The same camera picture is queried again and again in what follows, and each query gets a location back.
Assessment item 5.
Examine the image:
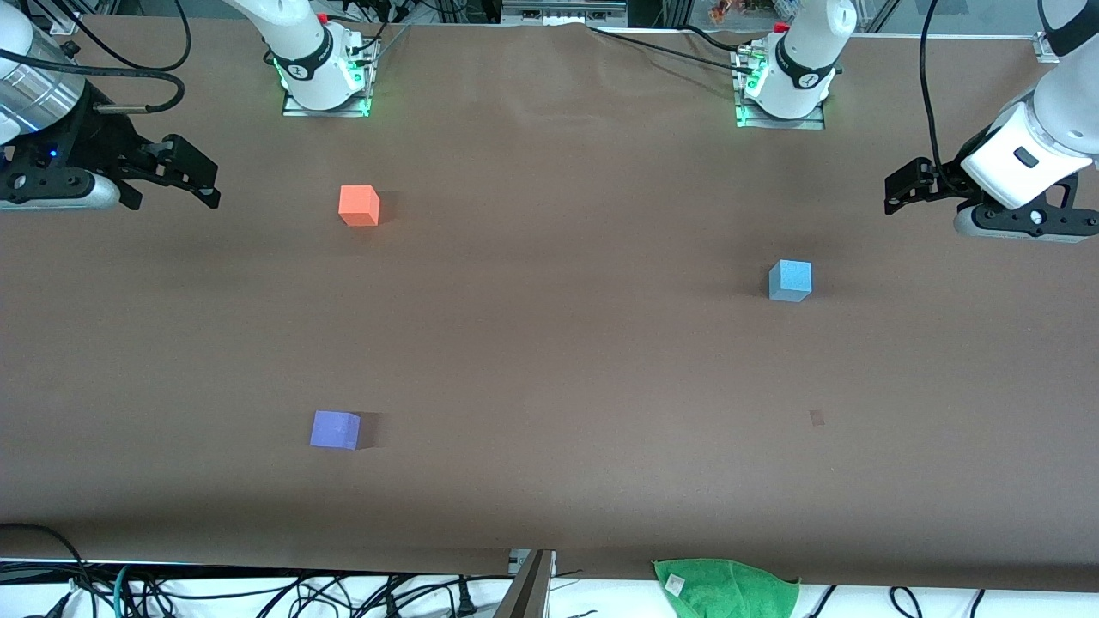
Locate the purple foam block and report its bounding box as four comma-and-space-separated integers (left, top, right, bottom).
309, 409, 362, 451

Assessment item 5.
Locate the green microfibre cloth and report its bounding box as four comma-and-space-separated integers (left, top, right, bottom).
653, 558, 802, 618

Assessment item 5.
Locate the black cable bundle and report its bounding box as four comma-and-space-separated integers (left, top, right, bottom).
129, 568, 516, 618

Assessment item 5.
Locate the orange foam block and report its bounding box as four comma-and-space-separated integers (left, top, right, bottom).
338, 185, 381, 227

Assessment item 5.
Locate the thin black looping cable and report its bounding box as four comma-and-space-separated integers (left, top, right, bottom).
26, 0, 192, 72

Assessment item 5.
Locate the thick black cable with plug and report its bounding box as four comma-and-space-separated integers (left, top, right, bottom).
0, 47, 188, 116

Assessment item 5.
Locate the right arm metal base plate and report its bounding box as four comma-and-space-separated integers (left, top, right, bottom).
281, 39, 373, 118

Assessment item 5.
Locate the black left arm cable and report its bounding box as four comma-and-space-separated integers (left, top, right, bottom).
919, 0, 973, 200

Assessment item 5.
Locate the blue foam block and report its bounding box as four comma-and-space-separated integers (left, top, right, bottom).
768, 259, 813, 303

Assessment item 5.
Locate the black floor cable loop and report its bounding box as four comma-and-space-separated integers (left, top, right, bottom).
0, 522, 91, 618

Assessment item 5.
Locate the long black table cable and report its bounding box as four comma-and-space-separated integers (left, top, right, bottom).
587, 26, 761, 68

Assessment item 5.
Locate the brown table cover sheet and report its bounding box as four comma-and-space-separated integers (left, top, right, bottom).
0, 15, 1099, 593

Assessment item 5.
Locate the grey metal bracket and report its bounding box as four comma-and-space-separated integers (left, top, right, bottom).
493, 549, 557, 618

